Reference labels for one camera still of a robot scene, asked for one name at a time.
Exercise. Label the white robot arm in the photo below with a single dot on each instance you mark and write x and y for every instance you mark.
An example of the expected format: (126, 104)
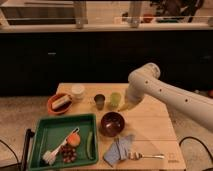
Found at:
(145, 80)

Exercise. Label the purple bowl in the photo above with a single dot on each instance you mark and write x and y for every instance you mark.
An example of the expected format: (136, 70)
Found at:
(112, 123)

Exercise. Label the red grapes bunch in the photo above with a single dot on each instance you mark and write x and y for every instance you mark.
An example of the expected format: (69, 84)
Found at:
(68, 153)

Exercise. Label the green plastic tray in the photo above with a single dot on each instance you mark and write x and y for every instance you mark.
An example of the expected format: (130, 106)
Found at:
(51, 131)

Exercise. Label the orange fruit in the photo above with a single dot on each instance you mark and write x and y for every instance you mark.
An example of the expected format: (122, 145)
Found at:
(74, 139)

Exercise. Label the dark grey cup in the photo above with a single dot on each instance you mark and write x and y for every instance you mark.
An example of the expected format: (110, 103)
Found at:
(99, 101)

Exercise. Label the yellow banana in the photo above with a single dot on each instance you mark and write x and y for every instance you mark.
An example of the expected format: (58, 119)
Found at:
(127, 106)

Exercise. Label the sandwich piece in bowl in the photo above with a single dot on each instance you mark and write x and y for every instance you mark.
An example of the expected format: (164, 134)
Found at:
(60, 102)

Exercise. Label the green cup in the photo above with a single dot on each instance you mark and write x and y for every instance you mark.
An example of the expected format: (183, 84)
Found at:
(115, 99)

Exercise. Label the white cup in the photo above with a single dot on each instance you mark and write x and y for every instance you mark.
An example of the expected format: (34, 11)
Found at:
(77, 91)

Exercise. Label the blue grey cloth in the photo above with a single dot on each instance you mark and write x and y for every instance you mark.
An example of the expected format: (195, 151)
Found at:
(118, 150)

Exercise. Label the orange bowl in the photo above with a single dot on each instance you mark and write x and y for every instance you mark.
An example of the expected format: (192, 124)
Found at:
(61, 109)

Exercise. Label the white dish brush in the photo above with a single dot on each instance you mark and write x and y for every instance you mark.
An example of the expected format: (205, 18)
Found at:
(49, 157)

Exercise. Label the metal spoon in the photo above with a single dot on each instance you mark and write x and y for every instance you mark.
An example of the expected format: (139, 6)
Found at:
(137, 156)

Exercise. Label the black clamp stand left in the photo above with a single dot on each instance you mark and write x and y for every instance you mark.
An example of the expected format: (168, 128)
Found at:
(28, 135)

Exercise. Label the green cucumber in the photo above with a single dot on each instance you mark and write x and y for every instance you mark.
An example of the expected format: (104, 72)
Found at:
(88, 147)

